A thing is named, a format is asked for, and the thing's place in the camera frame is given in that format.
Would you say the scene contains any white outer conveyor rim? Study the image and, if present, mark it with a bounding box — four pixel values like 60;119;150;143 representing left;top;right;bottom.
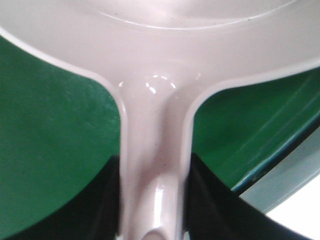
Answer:
240;128;320;214

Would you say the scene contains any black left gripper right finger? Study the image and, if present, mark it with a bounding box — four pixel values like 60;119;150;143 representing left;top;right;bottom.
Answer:
185;153;306;240

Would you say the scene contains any pink plastic dustpan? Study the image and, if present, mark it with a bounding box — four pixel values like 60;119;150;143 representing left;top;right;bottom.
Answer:
0;0;320;240

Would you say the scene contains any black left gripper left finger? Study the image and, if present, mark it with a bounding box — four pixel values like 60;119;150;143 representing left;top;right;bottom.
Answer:
0;155;120;240

